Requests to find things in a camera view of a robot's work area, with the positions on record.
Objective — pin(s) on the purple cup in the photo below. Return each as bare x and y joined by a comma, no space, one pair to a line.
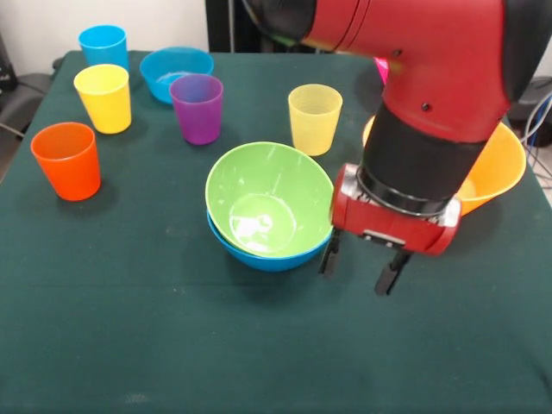
198,112

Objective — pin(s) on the large blue bowl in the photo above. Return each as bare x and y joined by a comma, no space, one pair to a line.
267,264

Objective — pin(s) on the small blue bowl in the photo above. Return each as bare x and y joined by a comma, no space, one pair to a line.
159,69

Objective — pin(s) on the green bowl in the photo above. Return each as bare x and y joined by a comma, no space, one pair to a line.
267,172

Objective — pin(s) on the pale translucent yellow cup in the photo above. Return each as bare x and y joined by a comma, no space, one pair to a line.
315,121

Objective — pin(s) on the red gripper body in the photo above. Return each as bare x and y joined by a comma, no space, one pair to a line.
388,224

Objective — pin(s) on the dark green tablecloth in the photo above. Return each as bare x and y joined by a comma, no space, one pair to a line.
129,302

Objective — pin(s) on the blue cup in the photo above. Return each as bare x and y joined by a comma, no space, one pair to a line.
103,47

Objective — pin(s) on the pink bowl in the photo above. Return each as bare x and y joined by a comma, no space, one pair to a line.
381,71

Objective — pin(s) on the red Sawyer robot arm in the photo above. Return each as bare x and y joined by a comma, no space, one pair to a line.
431,86

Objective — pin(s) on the orange bowl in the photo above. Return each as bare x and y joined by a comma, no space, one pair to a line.
500,168

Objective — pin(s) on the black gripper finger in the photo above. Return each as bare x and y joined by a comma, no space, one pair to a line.
330,254
390,276

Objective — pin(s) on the red cup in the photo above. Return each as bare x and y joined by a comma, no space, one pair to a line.
69,168

